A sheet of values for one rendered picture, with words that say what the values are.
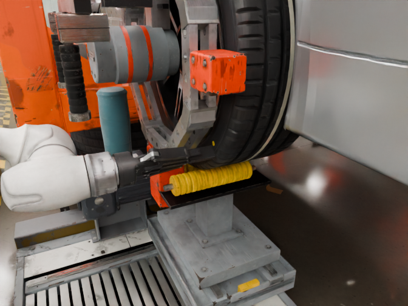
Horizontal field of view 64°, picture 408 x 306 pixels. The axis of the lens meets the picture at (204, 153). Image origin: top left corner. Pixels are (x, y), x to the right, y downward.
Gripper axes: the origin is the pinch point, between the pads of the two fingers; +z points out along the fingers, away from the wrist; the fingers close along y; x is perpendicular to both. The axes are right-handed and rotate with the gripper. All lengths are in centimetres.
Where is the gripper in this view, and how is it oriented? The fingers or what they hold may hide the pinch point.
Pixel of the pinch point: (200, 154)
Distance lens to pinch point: 78.4
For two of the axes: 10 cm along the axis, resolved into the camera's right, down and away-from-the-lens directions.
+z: 9.0, -1.7, 4.0
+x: -3.1, -9.0, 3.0
